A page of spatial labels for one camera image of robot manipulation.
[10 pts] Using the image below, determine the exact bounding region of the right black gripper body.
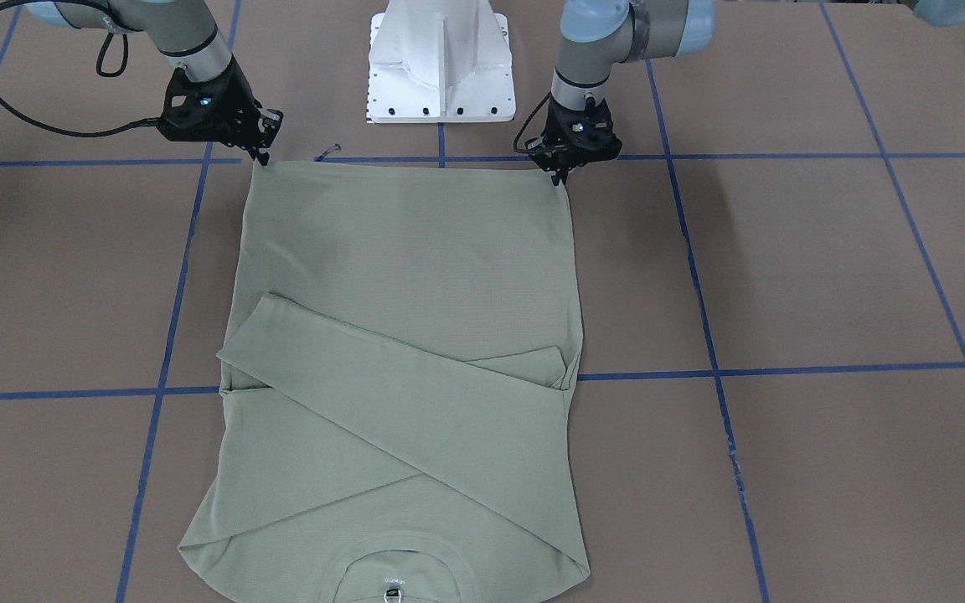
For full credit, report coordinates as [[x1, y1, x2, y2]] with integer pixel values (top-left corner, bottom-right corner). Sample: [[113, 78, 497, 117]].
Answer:
[[156, 58, 284, 152]]

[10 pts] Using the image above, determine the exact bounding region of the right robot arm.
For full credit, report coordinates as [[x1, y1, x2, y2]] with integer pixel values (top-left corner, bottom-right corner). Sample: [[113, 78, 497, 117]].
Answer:
[[29, 1, 284, 165]]

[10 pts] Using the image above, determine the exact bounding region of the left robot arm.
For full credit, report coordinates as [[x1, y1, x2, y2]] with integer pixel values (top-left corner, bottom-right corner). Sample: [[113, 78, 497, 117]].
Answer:
[[513, 1, 715, 186]]

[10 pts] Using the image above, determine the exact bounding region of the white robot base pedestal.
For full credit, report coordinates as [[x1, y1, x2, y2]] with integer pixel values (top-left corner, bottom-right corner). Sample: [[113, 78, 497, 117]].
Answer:
[[365, 1, 517, 125]]

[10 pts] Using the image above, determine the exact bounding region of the olive green long-sleeve shirt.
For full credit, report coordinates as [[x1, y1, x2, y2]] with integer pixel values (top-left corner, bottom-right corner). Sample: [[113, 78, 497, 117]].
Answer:
[[178, 162, 591, 602]]

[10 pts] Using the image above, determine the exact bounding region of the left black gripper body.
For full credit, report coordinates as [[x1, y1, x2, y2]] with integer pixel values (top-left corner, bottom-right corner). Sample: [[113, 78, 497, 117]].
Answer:
[[526, 93, 622, 168]]

